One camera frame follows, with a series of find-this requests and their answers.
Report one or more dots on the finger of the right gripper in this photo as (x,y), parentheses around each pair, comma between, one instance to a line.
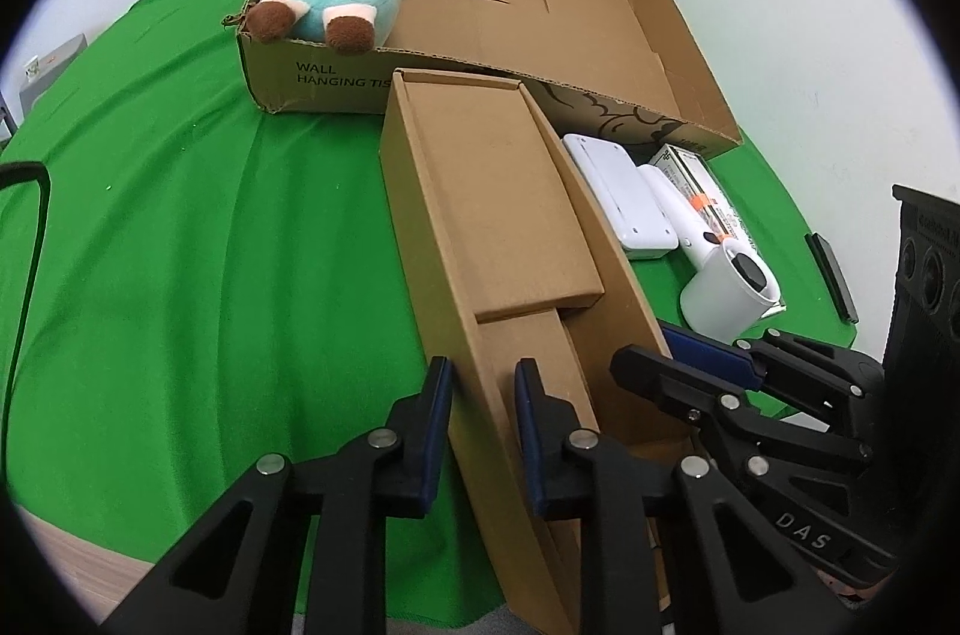
(677,389)
(717,359)

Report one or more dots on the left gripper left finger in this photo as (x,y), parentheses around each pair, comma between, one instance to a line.
(301,545)

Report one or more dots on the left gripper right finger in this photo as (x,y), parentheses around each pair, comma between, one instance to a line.
(663,548)

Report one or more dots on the white hair dryer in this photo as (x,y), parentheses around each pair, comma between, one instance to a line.
(733,287)

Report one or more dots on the green white medicine box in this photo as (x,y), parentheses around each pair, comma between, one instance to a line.
(691,175)

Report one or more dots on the white scale device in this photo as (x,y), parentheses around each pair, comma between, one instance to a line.
(633,213)

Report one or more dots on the narrow brown cardboard tray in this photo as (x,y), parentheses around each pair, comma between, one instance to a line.
(507,255)

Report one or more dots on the black flat phone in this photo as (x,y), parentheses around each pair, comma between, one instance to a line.
(833,277)

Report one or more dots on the green table cloth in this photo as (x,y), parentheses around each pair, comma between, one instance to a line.
(190,283)

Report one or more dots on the large open cardboard box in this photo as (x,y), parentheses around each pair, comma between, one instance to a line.
(624,70)

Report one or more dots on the black camera box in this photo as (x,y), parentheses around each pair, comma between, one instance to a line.
(921,356)

